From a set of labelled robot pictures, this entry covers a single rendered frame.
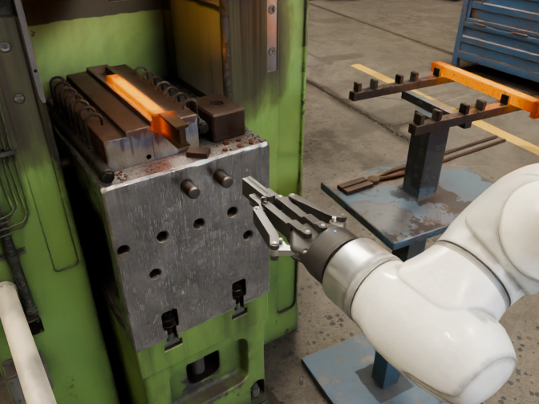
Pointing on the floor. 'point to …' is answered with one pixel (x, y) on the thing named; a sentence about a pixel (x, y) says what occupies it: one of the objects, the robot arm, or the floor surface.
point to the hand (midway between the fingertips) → (257, 195)
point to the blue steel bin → (500, 36)
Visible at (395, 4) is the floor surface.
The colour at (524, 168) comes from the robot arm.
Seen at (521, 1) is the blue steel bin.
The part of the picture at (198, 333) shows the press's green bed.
